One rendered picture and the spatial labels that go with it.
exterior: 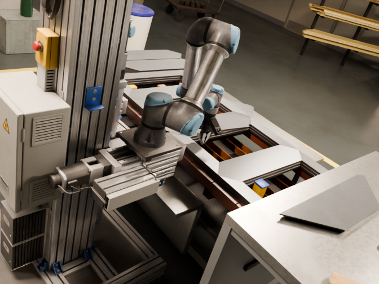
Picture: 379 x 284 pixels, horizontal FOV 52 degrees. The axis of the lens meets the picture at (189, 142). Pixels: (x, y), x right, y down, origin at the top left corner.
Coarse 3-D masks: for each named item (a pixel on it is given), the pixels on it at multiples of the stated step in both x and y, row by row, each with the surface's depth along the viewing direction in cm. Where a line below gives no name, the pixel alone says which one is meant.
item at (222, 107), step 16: (128, 80) 278; (144, 80) 287; (160, 80) 297; (176, 80) 307; (128, 96) 254; (224, 112) 279; (240, 128) 258; (256, 128) 261; (272, 144) 252; (256, 176) 210; (272, 176) 221
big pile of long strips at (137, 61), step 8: (128, 56) 317; (136, 56) 322; (144, 56) 326; (152, 56) 331; (160, 56) 336; (168, 56) 341; (176, 56) 346; (128, 64) 302; (136, 64) 307; (144, 64) 311; (152, 64) 315; (160, 64) 320; (168, 64) 324; (176, 64) 329; (128, 72) 299; (136, 72) 298
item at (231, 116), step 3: (225, 114) 267; (228, 114) 268; (231, 114) 270; (228, 117) 265; (231, 117) 266; (234, 117) 267; (231, 120) 262; (234, 120) 263; (237, 120) 264; (237, 123) 260; (240, 123) 261; (243, 123) 262; (240, 126) 257; (243, 126) 258; (246, 126) 260
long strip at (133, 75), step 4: (144, 72) 295; (148, 72) 297; (152, 72) 299; (156, 72) 301; (160, 72) 303; (164, 72) 305; (168, 72) 307; (172, 72) 310; (176, 72) 312; (180, 72) 314; (128, 76) 281; (132, 76) 283; (136, 76) 285; (140, 76) 287; (144, 76) 289; (148, 76) 291; (152, 76) 292; (156, 76) 294; (160, 76) 296; (164, 76) 298
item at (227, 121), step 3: (219, 114) 265; (222, 114) 266; (219, 117) 261; (222, 117) 262; (225, 117) 263; (222, 120) 258; (225, 120) 259; (228, 120) 261; (225, 123) 255; (228, 123) 256; (231, 123) 257; (234, 123) 259; (228, 126) 253; (231, 126) 254; (234, 126) 255; (237, 126) 256
